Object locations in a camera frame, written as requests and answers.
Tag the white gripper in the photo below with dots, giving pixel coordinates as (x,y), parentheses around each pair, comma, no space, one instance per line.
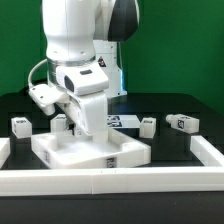
(88,113)

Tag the white square tabletop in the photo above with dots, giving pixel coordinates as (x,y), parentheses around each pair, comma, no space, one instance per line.
(63,150)

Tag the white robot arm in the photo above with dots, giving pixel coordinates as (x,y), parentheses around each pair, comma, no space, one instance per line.
(71,28)

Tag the white marker tag sheet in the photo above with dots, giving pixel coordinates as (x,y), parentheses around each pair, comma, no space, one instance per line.
(123,121)

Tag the white U-shaped obstacle fence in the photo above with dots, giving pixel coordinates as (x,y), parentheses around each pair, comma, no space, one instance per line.
(208,176)

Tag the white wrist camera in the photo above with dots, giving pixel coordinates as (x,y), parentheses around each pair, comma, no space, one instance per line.
(46,97)

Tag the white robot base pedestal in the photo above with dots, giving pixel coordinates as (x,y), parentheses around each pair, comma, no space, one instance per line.
(106,55)

